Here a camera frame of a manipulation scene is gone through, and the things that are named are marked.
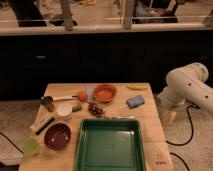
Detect metal spoon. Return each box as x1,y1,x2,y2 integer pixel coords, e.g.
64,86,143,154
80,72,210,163
104,116,135,120

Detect brown grape cluster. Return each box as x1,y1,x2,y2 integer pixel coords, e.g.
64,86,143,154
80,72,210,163
88,103,104,118

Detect green rectangular tray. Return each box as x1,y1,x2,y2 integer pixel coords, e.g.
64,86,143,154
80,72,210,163
75,119,146,171

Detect black power cable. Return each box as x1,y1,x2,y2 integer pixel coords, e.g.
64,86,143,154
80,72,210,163
165,105,196,147

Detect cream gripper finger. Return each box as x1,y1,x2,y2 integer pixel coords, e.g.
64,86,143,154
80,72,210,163
163,109,177,126

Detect blue sponge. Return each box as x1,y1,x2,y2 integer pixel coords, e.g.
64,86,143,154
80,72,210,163
127,95,145,108

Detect green plastic cup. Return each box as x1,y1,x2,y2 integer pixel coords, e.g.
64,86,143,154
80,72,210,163
22,138,40,156

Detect orange ball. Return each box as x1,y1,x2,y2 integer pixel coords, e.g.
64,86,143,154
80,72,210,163
77,91,87,102

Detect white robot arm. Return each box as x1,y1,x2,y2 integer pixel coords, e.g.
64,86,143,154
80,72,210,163
158,62,213,126

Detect maroon bowl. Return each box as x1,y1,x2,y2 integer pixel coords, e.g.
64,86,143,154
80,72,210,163
44,123,71,150

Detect white handled spatula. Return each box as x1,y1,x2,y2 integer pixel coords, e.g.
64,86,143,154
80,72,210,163
53,96,77,101

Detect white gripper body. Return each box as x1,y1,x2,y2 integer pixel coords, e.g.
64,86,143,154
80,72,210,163
157,87,185,109

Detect wooden table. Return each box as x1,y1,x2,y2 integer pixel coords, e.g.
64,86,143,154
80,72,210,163
18,83,174,171

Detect yellow banana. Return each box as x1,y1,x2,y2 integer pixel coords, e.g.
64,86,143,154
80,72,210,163
126,84,147,90

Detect green lime piece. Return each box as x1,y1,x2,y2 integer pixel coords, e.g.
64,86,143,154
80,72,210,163
72,104,82,112

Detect orange bowl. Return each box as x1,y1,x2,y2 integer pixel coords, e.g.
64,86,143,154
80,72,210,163
93,84,117,103

